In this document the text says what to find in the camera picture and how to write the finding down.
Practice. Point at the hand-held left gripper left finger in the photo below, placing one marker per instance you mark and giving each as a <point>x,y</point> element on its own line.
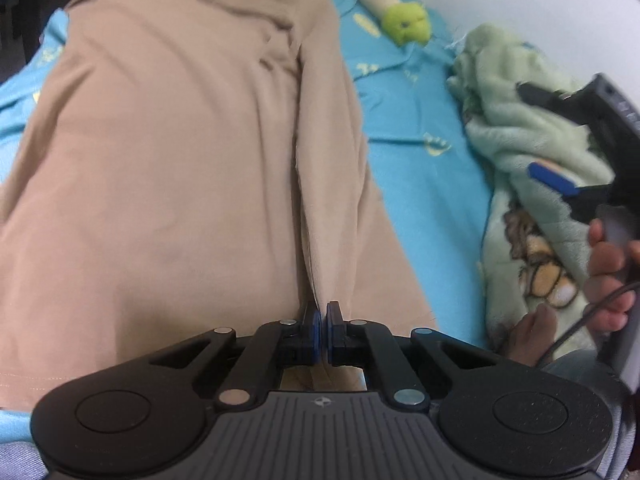
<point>311,335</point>

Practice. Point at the green fleece cartoon blanket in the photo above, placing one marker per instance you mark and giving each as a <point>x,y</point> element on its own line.
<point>510,125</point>

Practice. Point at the person's right hand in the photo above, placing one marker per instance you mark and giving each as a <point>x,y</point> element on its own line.
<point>610,270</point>

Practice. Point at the teal printed bed sheet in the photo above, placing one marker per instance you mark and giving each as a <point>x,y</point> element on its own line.
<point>425,120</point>

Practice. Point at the person's left leg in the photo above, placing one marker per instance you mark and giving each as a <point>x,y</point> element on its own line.
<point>20,460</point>

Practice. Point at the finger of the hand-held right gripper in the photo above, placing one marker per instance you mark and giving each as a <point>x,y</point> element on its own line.
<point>550,100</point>
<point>555,177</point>

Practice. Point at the beige and green plush toy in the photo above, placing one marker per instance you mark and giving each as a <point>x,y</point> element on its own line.
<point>400,15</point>

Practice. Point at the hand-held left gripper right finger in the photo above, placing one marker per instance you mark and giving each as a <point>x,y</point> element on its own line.
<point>331,332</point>

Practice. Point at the tan shirt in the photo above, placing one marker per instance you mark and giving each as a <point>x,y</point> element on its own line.
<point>175,160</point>

